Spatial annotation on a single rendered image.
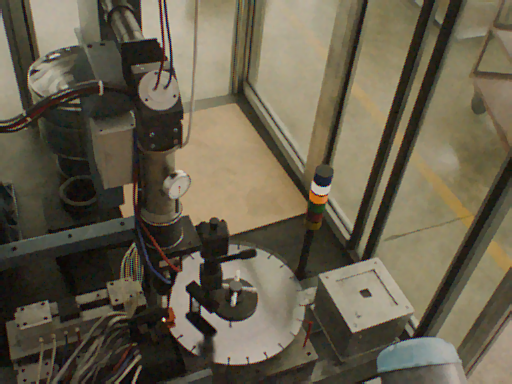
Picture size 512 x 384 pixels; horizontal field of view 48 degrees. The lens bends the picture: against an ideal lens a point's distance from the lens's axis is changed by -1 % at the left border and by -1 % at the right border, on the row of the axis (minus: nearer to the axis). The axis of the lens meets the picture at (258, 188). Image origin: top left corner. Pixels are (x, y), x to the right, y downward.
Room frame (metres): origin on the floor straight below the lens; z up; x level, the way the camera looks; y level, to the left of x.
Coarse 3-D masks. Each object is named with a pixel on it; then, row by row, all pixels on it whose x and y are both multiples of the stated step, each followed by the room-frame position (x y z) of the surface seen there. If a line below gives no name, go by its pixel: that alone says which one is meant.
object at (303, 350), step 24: (168, 168) 0.69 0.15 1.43; (168, 192) 0.65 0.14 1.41; (144, 240) 0.68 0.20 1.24; (168, 240) 0.67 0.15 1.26; (192, 240) 0.70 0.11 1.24; (144, 264) 0.64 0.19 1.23; (168, 288) 0.68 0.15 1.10; (312, 288) 0.98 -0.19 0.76; (144, 312) 0.74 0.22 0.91; (312, 312) 0.91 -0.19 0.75; (144, 336) 0.68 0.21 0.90; (168, 336) 0.70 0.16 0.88; (312, 336) 0.83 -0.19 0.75; (144, 360) 0.63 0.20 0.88; (168, 360) 0.65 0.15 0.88; (192, 360) 0.67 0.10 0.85; (264, 360) 0.69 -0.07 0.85; (288, 360) 0.70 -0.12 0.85; (312, 360) 0.71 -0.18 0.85; (336, 360) 0.77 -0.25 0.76; (360, 360) 0.78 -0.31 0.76
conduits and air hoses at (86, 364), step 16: (128, 256) 0.86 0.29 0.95; (128, 272) 0.82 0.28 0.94; (128, 304) 0.75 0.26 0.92; (112, 320) 0.70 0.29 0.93; (64, 336) 0.69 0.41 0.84; (112, 336) 0.66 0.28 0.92; (128, 336) 0.68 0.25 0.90; (64, 352) 0.65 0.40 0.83; (96, 352) 0.62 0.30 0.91; (112, 352) 0.62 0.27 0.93; (64, 368) 0.61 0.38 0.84; (80, 368) 0.58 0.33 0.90; (96, 368) 0.59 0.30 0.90; (128, 368) 0.60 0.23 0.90
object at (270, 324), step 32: (192, 256) 0.89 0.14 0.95; (256, 256) 0.92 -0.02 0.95; (256, 288) 0.82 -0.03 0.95; (288, 288) 0.83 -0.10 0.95; (192, 320) 0.71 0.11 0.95; (224, 320) 0.72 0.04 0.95; (256, 320) 0.73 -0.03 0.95; (288, 320) 0.74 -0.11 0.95; (192, 352) 0.63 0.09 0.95; (224, 352) 0.64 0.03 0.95; (256, 352) 0.65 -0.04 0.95
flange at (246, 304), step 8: (224, 280) 0.82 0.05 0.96; (232, 280) 0.83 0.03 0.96; (240, 280) 0.83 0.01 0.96; (224, 288) 0.80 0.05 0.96; (216, 296) 0.77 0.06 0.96; (224, 296) 0.78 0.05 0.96; (240, 296) 0.77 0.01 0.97; (248, 296) 0.79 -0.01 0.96; (256, 296) 0.79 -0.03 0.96; (224, 304) 0.76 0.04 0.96; (240, 304) 0.76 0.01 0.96; (248, 304) 0.76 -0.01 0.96; (256, 304) 0.77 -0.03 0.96; (224, 312) 0.74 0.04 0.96; (232, 312) 0.74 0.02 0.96; (240, 312) 0.74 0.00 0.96; (248, 312) 0.74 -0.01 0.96
